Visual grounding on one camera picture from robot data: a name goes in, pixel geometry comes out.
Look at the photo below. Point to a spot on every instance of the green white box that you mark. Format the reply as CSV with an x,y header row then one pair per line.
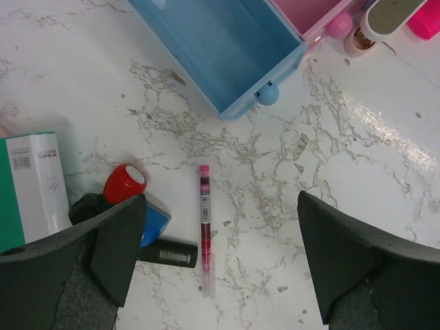
x,y
34,202

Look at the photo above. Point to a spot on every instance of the red black round stamp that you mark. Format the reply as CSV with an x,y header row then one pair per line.
x,y
124,182

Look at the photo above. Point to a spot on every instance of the pink ink pen refill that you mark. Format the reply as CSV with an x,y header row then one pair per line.
x,y
207,270

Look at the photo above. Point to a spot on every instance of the white pink correction tape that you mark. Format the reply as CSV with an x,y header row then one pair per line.
x,y
380,20

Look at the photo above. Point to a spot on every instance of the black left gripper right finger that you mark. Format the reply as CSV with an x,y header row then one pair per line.
x,y
364,277

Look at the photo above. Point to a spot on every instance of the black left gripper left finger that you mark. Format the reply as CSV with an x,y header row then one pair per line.
x,y
77,278

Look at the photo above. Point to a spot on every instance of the pink highlighter black body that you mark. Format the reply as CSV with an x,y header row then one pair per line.
x,y
424,24

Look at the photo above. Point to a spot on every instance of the pink drawer bin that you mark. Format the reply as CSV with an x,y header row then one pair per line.
x,y
315,20

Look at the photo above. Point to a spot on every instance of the blue highlighter black body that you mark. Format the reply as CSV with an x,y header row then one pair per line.
x,y
154,249

